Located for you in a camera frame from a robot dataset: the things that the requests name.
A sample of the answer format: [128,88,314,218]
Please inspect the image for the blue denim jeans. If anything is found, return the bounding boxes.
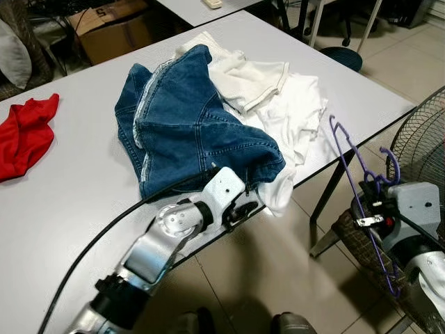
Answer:
[115,44,287,201]

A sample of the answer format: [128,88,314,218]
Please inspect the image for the plain white shirt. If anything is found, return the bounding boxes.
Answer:
[224,73,329,218]

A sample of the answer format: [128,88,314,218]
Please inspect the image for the grey robot right foot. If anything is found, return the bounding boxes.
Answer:
[271,312,317,334]

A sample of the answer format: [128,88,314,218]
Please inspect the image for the grey robot foot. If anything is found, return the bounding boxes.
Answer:
[167,310,216,334]
[271,312,317,334]

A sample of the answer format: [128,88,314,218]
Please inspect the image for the grey robot left foot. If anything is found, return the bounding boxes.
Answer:
[167,310,216,334]

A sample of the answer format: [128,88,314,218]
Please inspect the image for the white shirt beige trim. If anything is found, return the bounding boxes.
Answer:
[174,31,291,116]

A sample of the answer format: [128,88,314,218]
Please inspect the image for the dark blue round stool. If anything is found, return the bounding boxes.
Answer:
[320,46,364,74]

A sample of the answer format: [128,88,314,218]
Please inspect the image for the white desk white legs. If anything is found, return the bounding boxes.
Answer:
[156,0,385,55]

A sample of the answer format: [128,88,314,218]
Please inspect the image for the cardboard box black label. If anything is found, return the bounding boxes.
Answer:
[68,0,157,65]

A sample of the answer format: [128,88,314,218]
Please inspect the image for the red crumpled cloth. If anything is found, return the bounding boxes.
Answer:
[0,94,60,183]

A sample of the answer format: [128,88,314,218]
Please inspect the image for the dark wicker chair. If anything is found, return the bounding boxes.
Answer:
[0,0,56,102]

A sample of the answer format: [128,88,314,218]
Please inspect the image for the grey pillow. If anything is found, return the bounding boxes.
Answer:
[0,17,33,90]

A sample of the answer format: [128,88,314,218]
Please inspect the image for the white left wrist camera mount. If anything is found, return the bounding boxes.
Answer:
[200,166,250,230]

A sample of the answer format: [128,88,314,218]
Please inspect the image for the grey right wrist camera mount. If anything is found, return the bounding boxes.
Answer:
[386,182,442,248]

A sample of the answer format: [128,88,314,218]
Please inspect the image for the black metal table frame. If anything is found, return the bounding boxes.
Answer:
[309,161,348,260]

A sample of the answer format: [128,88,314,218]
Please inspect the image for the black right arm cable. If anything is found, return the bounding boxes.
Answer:
[389,211,445,248]

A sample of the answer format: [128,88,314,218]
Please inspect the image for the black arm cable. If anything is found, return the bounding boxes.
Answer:
[38,167,220,334]
[389,211,445,248]

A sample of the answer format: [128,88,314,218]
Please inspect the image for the black wire guard fan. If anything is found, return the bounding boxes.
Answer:
[386,87,445,192]

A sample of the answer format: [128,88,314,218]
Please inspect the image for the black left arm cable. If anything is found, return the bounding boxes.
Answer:
[38,167,220,334]

